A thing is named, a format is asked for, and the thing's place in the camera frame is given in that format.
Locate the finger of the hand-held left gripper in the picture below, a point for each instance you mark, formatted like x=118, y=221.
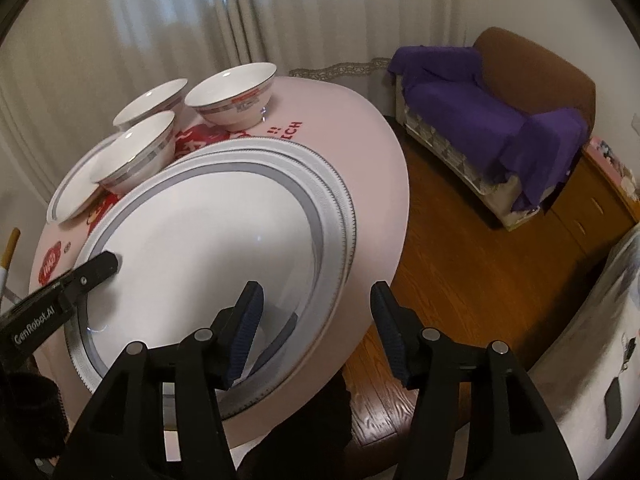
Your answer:
x=100, y=267

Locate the brown sofa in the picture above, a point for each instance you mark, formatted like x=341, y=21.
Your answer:
x=540, y=75

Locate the white stick with yellow tip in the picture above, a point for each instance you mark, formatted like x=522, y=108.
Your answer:
x=7, y=260

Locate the black flat object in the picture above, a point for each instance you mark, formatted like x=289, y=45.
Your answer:
x=615, y=405

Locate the wooden cabinet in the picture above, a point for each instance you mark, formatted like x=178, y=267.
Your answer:
x=590, y=215

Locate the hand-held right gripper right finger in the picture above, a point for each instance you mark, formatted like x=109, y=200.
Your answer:
x=387, y=330

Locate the purple cloth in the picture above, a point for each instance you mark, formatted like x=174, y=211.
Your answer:
x=450, y=105

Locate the dark cloth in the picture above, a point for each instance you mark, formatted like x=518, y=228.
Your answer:
x=300, y=435

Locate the white plate with grey rim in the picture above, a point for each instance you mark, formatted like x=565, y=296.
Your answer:
x=200, y=260
x=330, y=172
x=70, y=195

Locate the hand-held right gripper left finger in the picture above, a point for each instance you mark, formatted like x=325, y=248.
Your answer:
x=245, y=330

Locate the white bowl with grey band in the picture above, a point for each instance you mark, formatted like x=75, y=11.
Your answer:
x=235, y=105
x=150, y=100
x=135, y=155

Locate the white blanket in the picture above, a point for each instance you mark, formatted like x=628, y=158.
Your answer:
x=600, y=310

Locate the white sheer curtain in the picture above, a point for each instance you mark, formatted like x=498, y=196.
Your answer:
x=350, y=10
x=75, y=60

